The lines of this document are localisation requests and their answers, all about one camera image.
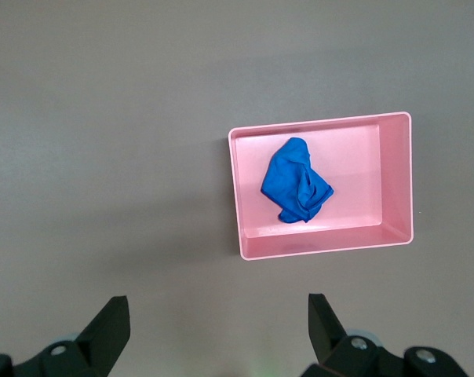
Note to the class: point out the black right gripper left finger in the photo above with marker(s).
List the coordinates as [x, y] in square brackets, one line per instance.
[103, 337]

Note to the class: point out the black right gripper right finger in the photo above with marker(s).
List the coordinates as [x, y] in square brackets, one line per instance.
[331, 337]

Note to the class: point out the blue glove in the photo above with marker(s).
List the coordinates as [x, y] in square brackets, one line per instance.
[288, 176]

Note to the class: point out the pink plastic box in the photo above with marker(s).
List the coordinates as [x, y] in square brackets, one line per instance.
[358, 176]

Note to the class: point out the brown table cover sheet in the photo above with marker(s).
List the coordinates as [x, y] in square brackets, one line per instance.
[103, 137]

